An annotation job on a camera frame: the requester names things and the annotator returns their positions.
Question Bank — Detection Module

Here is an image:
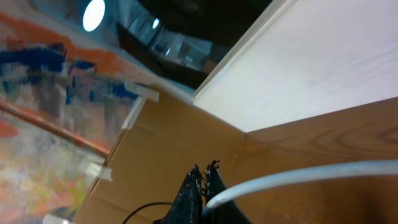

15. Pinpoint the colourful painted wall panel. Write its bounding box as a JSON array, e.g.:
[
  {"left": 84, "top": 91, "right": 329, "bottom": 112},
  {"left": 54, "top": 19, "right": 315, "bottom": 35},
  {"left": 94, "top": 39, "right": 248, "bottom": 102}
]
[{"left": 1, "top": 1, "right": 153, "bottom": 223}]

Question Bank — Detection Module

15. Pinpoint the white cable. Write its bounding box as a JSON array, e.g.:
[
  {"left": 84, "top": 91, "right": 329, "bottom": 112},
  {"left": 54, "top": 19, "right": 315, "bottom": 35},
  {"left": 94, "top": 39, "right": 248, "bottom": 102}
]
[{"left": 201, "top": 159, "right": 398, "bottom": 217}]

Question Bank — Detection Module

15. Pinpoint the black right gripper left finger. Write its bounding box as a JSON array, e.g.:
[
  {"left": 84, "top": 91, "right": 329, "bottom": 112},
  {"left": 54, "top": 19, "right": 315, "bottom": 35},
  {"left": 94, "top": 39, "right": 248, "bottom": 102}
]
[{"left": 153, "top": 165, "right": 202, "bottom": 224}]

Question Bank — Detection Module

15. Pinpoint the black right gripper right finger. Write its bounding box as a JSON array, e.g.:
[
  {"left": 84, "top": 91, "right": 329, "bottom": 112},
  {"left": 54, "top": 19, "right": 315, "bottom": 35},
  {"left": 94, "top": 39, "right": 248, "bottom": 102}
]
[{"left": 203, "top": 159, "right": 252, "bottom": 224}]

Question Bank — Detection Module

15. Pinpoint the black cable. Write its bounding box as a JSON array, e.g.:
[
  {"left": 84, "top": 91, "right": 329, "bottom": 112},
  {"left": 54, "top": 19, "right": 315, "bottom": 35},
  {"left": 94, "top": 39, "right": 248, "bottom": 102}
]
[{"left": 121, "top": 201, "right": 175, "bottom": 224}]

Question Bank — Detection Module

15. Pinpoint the cardboard box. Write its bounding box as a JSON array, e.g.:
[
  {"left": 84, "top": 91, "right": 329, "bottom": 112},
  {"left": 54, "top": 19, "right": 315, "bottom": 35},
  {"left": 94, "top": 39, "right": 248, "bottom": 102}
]
[{"left": 73, "top": 91, "right": 244, "bottom": 223}]

